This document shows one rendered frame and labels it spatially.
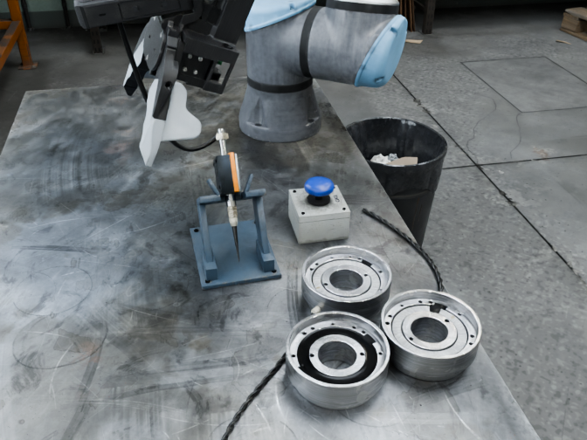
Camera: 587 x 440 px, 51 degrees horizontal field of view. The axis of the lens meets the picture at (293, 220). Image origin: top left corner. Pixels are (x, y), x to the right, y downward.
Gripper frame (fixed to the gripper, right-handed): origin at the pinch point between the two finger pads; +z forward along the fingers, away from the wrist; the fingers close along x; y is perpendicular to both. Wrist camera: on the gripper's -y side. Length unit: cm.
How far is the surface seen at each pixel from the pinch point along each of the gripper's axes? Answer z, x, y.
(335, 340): 4.0, -27.0, 19.2
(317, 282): 4.9, -17.6, 21.3
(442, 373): 0.5, -33.9, 27.3
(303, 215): 4.1, -6.0, 23.5
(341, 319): 3.4, -24.6, 20.7
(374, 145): 40, 90, 108
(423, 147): 32, 79, 118
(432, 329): 1.0, -27.6, 30.5
